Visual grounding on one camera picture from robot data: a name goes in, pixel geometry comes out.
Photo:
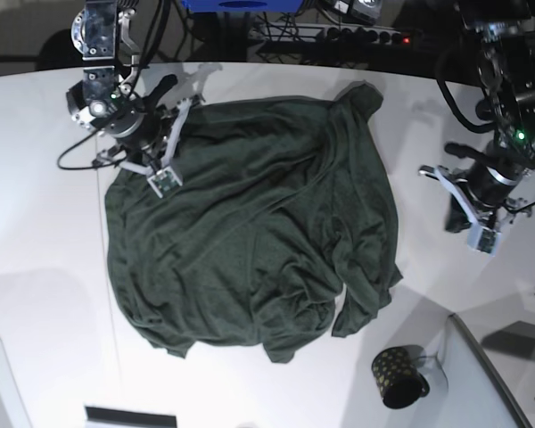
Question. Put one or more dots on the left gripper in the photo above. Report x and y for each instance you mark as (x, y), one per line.
(483, 191)

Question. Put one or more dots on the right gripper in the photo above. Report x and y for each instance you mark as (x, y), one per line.
(145, 131)

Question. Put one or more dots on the dark green t-shirt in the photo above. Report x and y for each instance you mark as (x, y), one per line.
(284, 229)

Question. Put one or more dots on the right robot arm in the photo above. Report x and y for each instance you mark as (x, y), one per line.
(101, 34)

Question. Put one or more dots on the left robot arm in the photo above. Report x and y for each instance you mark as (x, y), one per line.
(505, 67)

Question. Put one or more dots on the grey metal side table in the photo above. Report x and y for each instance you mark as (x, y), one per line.
(505, 351)

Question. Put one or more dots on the blue box with oval hole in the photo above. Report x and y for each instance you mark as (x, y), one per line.
(242, 5)

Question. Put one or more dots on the black mug with gold dots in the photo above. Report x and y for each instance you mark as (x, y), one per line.
(398, 379)

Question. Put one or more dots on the black power strip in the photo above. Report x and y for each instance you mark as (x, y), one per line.
(312, 33)

